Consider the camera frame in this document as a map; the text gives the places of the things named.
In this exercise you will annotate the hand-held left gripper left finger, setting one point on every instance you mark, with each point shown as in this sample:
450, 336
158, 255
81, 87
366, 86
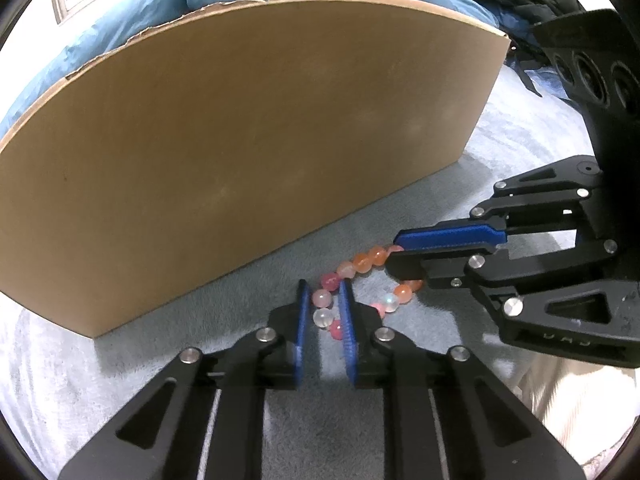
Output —
301, 332

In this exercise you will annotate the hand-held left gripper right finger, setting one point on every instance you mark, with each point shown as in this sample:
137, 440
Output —
348, 332

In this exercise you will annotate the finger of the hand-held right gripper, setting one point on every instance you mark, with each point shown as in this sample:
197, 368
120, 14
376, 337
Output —
550, 305
450, 239

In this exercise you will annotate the brown cardboard box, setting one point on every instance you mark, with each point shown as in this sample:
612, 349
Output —
250, 150

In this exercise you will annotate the blue duvet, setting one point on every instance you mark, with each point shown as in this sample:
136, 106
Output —
125, 15

